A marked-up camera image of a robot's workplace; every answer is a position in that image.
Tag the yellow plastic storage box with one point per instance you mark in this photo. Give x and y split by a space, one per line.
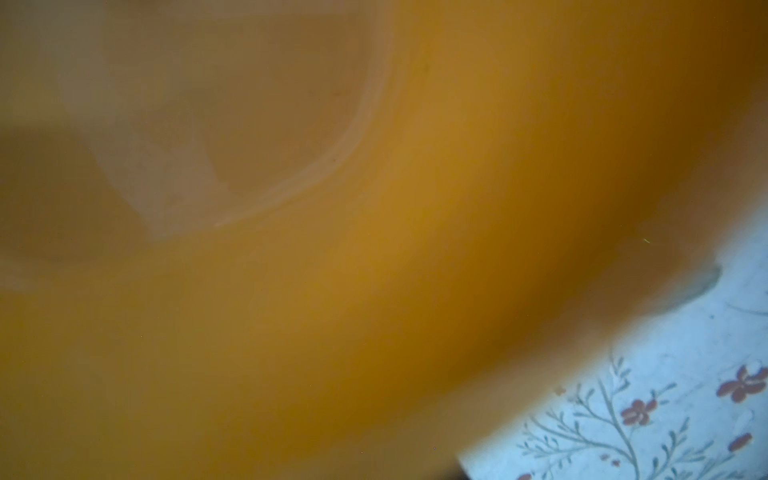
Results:
346 239

